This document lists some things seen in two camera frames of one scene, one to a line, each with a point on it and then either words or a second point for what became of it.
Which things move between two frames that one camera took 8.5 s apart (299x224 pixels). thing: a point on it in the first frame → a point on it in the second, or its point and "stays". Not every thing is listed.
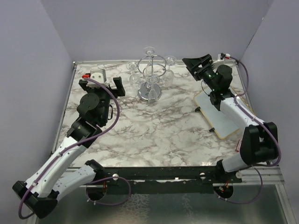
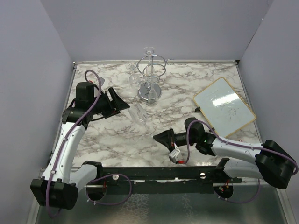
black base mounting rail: [162, 179] stays
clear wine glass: [169, 77] → [138, 113]
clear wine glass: [152, 97] stays
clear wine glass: [149, 51] stays
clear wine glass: [135, 80] stays
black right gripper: [193, 64] → [165, 137]
